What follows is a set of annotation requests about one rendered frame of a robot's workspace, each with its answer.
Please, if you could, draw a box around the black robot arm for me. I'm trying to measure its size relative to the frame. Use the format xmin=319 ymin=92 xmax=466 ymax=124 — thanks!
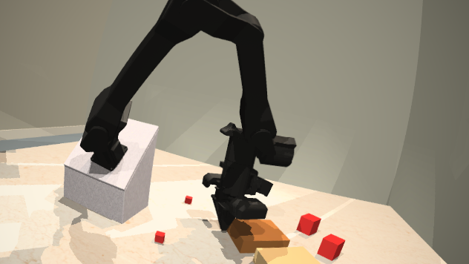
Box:
xmin=80 ymin=0 xmax=296 ymax=171

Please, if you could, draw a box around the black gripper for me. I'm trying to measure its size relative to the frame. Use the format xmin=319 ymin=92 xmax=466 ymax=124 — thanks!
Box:
xmin=202 ymin=158 xmax=268 ymax=231

